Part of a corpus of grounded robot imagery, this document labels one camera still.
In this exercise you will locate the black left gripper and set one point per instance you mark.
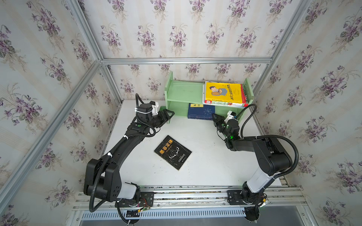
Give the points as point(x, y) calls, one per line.
point(164, 118)

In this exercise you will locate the green red nature book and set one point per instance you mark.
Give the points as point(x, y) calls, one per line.
point(222, 103)

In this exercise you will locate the yellow book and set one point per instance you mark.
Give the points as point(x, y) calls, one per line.
point(225, 92)

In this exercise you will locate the black book under blue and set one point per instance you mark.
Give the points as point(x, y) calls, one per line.
point(173, 152)

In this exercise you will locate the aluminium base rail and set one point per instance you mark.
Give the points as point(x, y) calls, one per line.
point(217, 196)

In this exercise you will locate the aluminium frame top bar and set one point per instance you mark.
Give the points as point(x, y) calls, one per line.
point(186, 60)

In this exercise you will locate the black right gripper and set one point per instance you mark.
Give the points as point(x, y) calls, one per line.
point(219, 123)

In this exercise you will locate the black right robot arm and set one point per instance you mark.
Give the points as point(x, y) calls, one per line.
point(271, 157)

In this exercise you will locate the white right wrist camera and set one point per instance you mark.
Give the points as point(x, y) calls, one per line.
point(230, 116)

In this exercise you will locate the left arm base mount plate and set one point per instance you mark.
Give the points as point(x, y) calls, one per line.
point(144, 199)

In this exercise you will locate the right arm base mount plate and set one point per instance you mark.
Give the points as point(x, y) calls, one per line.
point(235, 197)

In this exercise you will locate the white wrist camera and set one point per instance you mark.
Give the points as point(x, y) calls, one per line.
point(230, 116)
point(155, 107)

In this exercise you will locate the dark blue book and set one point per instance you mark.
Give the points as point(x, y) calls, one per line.
point(201, 112)

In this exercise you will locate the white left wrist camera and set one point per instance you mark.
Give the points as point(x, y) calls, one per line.
point(155, 107)

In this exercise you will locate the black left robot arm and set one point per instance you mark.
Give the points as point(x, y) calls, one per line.
point(102, 181)

